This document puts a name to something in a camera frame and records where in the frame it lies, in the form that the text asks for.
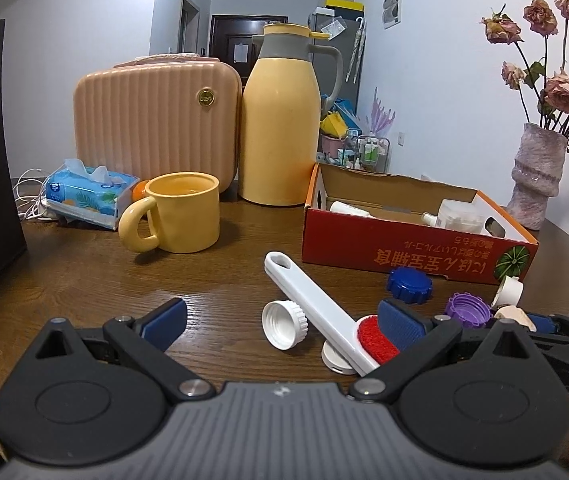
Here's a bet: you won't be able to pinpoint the red brush with white handle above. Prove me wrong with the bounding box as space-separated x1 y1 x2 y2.
263 251 402 377

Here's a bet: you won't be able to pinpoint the blue ridged cap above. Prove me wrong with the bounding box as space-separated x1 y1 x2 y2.
387 266 435 306

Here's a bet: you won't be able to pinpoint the bunch of dried roses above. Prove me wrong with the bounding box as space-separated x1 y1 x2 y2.
481 0 569 139

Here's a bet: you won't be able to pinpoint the pink textured vase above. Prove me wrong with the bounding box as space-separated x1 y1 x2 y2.
506 122 569 231

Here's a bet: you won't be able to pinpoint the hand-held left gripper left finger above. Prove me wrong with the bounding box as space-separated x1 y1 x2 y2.
27 297 216 407

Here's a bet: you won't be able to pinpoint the clear cotton swab box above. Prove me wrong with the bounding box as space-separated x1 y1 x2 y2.
435 199 487 235

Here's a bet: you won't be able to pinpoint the pink bucket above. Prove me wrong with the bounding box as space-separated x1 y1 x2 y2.
321 135 348 159

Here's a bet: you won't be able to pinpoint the pink ribbed suitcase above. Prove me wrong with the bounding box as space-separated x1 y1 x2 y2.
73 55 243 196

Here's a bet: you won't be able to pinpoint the white ridged cap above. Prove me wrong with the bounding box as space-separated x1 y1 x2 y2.
261 300 310 350

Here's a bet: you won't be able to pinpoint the white cables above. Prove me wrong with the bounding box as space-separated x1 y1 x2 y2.
12 167 58 221

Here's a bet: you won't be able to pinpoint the yellow thermos jug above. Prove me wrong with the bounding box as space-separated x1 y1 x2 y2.
238 22 344 207

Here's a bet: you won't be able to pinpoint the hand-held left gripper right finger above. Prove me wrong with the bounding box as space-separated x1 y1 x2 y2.
351 299 540 405

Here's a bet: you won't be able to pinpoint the dark entrance door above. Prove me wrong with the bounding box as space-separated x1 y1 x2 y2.
209 14 262 81

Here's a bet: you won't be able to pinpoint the small beige bottle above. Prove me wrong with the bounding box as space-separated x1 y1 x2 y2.
493 305 538 334

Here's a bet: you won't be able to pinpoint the yellow mug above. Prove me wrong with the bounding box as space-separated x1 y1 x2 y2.
118 172 222 255

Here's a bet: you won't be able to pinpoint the white round lid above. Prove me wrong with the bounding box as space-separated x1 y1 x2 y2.
321 339 362 376

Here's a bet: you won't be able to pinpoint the grey refrigerator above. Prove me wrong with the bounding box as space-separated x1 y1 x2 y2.
307 7 365 106

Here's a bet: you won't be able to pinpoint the purple ridged cap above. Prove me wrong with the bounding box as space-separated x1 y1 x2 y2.
445 292 493 330

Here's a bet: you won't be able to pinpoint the blue tissue pack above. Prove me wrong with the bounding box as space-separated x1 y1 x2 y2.
44 158 140 231

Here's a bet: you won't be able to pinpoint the large white cap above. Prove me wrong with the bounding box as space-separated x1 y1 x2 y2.
491 276 524 310

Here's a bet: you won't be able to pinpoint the clear plastic bag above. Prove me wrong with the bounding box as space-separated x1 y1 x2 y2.
323 17 350 40

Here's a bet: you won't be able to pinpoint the black wire storage cart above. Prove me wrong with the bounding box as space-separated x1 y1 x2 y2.
343 129 392 174

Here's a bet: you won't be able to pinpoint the hanging folded umbrella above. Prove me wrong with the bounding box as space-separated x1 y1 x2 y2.
346 16 367 85

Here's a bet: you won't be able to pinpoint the purple feather decoration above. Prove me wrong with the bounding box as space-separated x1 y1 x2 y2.
367 86 398 137

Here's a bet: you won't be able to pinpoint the red cardboard box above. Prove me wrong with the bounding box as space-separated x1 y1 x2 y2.
302 161 541 286

